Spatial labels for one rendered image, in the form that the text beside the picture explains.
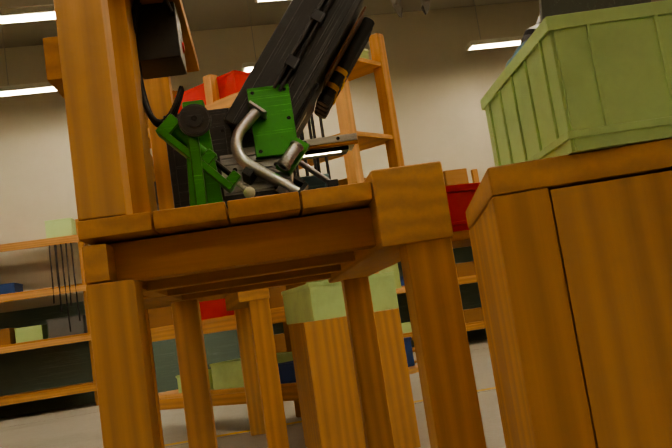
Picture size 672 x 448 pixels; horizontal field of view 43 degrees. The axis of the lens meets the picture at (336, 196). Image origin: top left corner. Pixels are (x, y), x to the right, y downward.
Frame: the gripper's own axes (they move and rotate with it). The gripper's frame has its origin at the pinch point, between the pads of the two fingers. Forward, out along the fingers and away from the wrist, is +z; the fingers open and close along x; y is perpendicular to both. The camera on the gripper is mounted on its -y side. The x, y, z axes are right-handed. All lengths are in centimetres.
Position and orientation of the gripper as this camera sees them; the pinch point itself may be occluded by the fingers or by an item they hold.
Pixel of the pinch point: (412, 11)
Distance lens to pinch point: 203.2
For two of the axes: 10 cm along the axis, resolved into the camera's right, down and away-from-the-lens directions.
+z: 1.5, 9.8, -1.3
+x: 9.9, -1.4, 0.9
